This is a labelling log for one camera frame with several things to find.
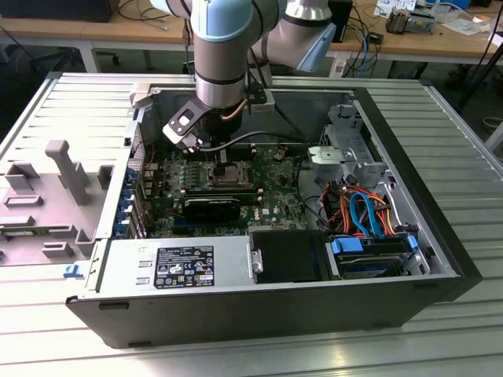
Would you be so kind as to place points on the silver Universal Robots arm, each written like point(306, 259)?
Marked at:
point(220, 59)

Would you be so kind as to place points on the CPU socket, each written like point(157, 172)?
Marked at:
point(210, 181)

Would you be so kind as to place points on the silver metal drive cage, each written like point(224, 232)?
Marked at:
point(325, 156)

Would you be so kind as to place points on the small black adapter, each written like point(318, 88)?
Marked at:
point(375, 38)

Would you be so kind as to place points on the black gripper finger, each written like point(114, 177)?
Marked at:
point(222, 167)

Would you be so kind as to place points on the hard disk in blue carrier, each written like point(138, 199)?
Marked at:
point(346, 247)

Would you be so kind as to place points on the wooden desk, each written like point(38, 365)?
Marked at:
point(55, 31)

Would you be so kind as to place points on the grey metal device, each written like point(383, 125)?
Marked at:
point(422, 24)

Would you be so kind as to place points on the white papers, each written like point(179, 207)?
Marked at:
point(465, 25)

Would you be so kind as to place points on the grey plastic parts rack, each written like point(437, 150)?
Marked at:
point(51, 220)

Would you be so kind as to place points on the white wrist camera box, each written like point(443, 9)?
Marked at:
point(182, 121)

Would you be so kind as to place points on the blue slot retainer clips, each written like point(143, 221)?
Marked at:
point(125, 195)

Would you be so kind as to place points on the brown board connector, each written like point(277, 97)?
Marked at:
point(281, 152)

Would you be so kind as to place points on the black grey PC case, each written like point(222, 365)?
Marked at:
point(236, 314)

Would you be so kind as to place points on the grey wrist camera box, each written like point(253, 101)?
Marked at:
point(262, 103)

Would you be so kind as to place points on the silver topped CPU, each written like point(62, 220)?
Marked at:
point(233, 174)

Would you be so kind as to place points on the black graphics card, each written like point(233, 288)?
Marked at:
point(212, 211)

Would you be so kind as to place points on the large black equipment case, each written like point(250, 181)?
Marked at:
point(59, 9)

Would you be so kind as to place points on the green motherboard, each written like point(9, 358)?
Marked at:
point(275, 184)

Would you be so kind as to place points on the silver power supply unit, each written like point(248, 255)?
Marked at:
point(125, 255)

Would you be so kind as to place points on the green RAM stick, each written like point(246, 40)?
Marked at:
point(21, 234)

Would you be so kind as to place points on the black upright box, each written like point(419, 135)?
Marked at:
point(345, 17)

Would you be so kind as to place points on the finned CPU cooler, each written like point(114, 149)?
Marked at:
point(397, 21)

